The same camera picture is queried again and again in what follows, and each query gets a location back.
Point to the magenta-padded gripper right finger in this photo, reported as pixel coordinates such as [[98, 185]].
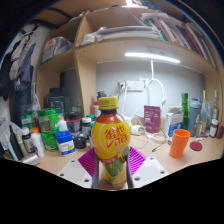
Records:
[[150, 171]]

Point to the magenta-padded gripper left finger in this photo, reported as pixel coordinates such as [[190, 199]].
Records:
[[73, 171]]

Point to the yellow drink bottle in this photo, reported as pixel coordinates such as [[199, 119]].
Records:
[[111, 136]]

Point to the white bottle with blue lid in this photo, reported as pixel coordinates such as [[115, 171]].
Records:
[[65, 144]]

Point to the orange plastic cup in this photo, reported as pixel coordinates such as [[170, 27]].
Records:
[[179, 143]]

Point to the white blue-label bottle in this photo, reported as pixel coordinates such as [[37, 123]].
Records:
[[86, 128]]

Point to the white bottle with orange cap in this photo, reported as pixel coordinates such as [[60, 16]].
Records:
[[37, 143]]

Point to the magenta carton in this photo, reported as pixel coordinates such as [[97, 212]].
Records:
[[152, 119]]

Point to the flat round red coaster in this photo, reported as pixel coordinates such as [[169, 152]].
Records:
[[196, 146]]

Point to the white and blue box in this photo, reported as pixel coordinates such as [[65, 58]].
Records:
[[174, 121]]

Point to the green plastic jar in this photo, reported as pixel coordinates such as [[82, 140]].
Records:
[[47, 120]]

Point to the red and white canister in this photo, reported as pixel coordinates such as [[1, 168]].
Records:
[[96, 109]]

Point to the tall green bottle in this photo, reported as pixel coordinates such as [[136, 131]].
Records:
[[184, 110]]

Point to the clear gold-capped glass bottle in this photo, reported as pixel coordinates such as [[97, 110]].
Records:
[[204, 115]]

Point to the brown mug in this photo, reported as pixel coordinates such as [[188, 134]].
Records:
[[220, 131]]

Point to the clear white-capped glass bottle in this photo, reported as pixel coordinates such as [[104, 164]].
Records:
[[215, 108]]

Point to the hanging dark clothes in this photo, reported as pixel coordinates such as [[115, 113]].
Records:
[[20, 73]]

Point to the white LED light bar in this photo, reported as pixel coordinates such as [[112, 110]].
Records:
[[151, 57]]

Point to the white wall power socket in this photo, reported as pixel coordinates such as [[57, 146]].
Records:
[[135, 85]]

